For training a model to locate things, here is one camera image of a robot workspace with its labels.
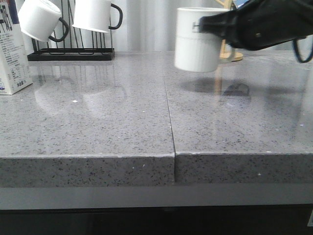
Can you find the wooden mug tree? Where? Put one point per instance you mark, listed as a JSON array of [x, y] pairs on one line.
[[228, 54]]

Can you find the white HOME mug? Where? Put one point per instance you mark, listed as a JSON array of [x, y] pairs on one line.
[[194, 51]]

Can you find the white mug black handle left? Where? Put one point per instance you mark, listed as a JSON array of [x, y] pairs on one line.
[[39, 18]]

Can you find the white mug black handle right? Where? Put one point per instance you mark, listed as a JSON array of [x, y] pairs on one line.
[[94, 15]]

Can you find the black wire mug rack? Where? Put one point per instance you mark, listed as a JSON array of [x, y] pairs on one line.
[[79, 45]]

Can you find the white mug black handle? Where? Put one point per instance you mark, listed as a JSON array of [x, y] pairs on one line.
[[39, 18], [94, 15]]

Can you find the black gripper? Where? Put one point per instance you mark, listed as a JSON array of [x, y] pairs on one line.
[[259, 24]]

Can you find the Pascual whole milk carton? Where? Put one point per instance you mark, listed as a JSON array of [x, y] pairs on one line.
[[14, 68]]

